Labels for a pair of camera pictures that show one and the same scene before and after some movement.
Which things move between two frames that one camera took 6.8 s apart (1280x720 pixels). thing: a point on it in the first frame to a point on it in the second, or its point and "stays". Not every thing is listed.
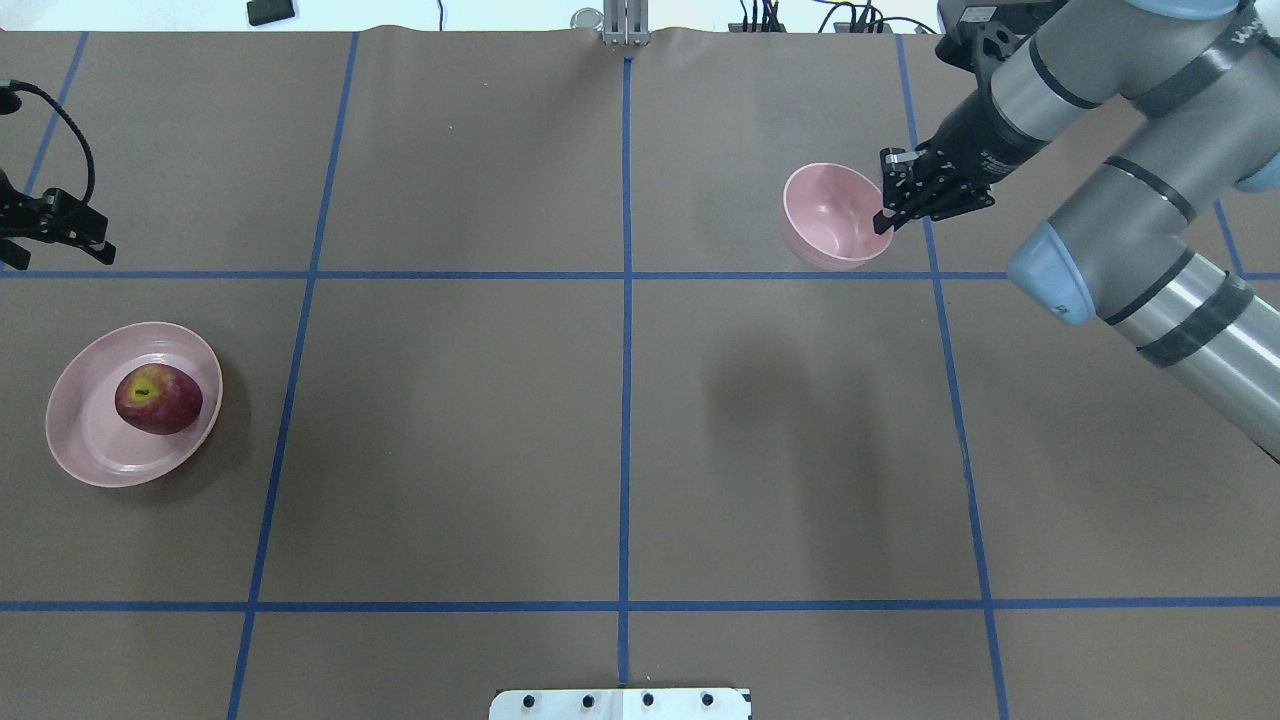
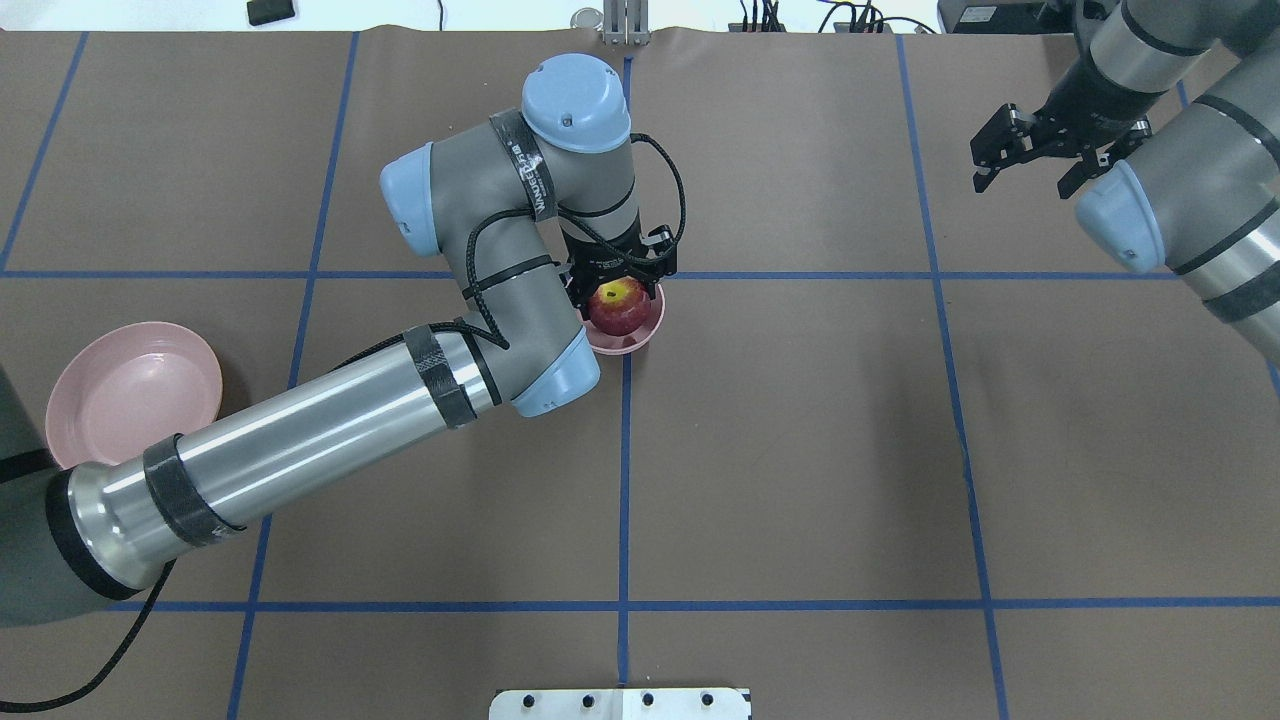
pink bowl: [828, 213] to [621, 345]
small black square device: [269, 11] stays
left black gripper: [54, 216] to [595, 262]
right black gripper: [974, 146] to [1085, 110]
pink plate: [87, 436] stays
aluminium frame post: [626, 22] stays
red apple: [158, 399] to [620, 307]
